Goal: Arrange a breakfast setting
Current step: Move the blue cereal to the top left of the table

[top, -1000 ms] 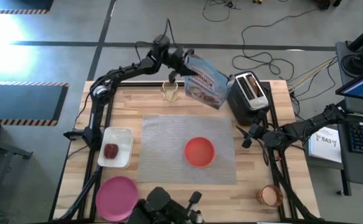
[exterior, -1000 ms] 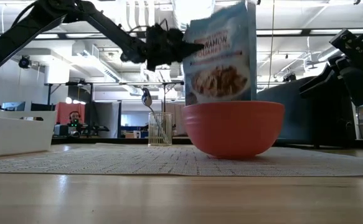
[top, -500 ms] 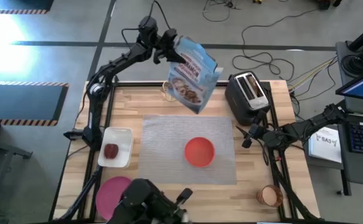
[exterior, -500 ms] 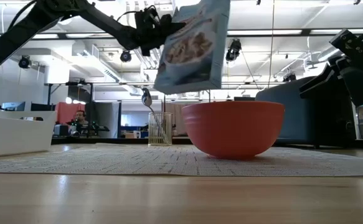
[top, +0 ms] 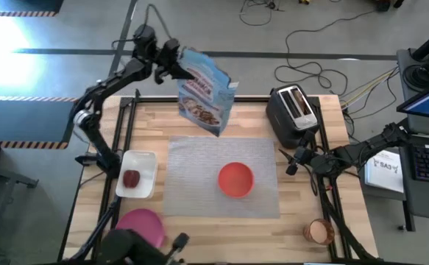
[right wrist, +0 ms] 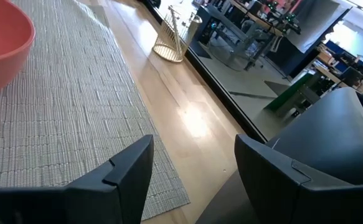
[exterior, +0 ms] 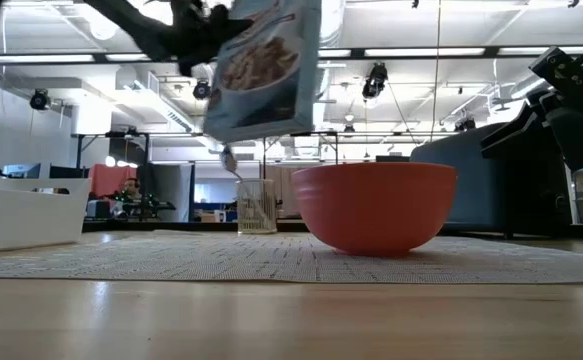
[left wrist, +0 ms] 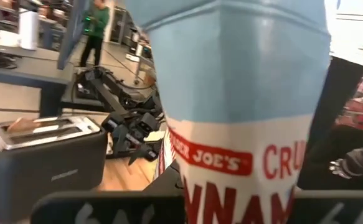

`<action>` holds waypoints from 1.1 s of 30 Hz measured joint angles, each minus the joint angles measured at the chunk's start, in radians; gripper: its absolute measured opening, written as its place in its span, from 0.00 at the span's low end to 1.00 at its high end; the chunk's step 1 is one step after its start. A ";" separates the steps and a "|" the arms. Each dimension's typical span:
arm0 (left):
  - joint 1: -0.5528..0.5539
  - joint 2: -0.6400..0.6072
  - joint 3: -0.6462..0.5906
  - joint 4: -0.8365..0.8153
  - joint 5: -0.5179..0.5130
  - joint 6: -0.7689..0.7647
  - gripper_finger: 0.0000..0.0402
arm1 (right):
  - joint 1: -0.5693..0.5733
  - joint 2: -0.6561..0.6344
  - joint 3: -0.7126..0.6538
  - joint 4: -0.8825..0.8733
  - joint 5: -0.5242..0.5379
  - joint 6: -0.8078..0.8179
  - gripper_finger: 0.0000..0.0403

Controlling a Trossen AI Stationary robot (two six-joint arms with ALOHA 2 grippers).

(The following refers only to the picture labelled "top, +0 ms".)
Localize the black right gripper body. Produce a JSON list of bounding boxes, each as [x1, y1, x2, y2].
[[294, 145, 320, 170]]

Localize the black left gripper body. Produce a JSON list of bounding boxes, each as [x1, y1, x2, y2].
[[153, 51, 184, 85]]

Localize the blue cinnamon squares cereal box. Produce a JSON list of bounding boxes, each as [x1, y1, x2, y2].
[[177, 47, 239, 138]]

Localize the orange bowl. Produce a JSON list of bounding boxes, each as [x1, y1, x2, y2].
[[217, 161, 255, 199]]

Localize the amber faceted cup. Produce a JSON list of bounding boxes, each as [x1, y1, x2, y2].
[[302, 218, 336, 247]]

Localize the grey woven placemat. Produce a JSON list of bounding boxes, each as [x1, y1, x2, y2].
[[163, 135, 281, 219]]

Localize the white plastic tray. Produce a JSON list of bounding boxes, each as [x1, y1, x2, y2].
[[115, 149, 159, 199]]

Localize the red apple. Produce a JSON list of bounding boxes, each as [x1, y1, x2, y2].
[[122, 169, 141, 189]]

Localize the pink plate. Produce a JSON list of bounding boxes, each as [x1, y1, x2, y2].
[[115, 208, 166, 250]]

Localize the black toaster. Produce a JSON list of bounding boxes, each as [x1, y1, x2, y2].
[[265, 84, 320, 150]]

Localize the white printed paper sheet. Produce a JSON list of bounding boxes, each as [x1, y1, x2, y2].
[[364, 149, 405, 194]]

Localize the grey workstation desk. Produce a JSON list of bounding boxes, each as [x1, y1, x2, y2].
[[397, 134, 429, 231]]

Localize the computer monitor blue screen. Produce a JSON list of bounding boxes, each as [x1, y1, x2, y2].
[[397, 79, 429, 122]]

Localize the grey equipment cart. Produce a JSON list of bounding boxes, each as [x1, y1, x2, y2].
[[397, 47, 429, 136]]

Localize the dark hazard-striped floor mat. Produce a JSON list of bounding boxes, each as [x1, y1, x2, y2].
[[0, 0, 65, 18], [0, 96, 83, 150]]

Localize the grey metal stand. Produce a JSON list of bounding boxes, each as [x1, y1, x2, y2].
[[0, 160, 40, 258]]

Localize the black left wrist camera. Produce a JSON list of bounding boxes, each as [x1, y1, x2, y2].
[[161, 38, 182, 56]]

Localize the black aluminium table frame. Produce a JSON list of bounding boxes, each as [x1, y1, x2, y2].
[[57, 88, 380, 265]]

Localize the yellow cable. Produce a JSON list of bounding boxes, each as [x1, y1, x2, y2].
[[341, 68, 399, 107]]

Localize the black looped floor cable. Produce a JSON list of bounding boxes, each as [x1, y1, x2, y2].
[[274, 7, 379, 97]]

